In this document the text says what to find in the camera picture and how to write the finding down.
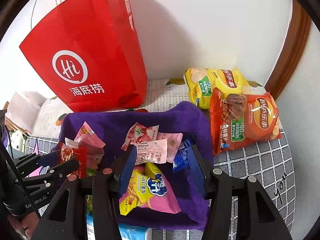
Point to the small blue snack packet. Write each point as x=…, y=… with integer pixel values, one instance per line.
x=181, y=158

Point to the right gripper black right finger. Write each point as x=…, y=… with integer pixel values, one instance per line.
x=258, y=217

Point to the purple towel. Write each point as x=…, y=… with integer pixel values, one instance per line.
x=114, y=128

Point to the pink star mat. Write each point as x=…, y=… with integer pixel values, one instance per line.
x=33, y=166

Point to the light pink cake packet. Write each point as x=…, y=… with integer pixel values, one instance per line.
x=159, y=151

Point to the left hand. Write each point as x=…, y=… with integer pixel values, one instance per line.
x=26, y=226

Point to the green snack packet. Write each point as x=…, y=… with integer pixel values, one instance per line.
x=89, y=199

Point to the long ice-cream print snack packet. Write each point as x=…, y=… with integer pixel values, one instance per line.
x=71, y=144

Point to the pink yellow fries packet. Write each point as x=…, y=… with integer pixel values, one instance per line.
x=148, y=188

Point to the yellow chips bag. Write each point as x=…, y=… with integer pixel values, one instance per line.
x=202, y=81

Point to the orange chips bag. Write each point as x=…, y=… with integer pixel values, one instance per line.
x=239, y=120

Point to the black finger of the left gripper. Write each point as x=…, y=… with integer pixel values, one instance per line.
x=50, y=159
x=53, y=178

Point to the pink bow-shaped snack packet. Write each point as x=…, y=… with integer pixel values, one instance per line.
x=87, y=138

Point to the pink strawberry snack packet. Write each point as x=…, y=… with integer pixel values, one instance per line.
x=139, y=133

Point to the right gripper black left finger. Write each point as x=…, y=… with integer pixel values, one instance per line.
x=65, y=217

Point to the grey checkered bed sheet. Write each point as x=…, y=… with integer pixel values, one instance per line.
x=270, y=162

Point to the blue tissue box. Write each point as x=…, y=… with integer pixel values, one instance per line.
x=127, y=232

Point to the red paper shopping bag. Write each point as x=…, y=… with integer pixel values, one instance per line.
x=88, y=54

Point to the white Miniso paper bag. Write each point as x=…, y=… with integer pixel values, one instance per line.
x=23, y=109

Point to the brown wooden door frame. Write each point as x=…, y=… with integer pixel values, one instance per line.
x=292, y=50

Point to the small red snack packet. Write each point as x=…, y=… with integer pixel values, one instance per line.
x=77, y=157

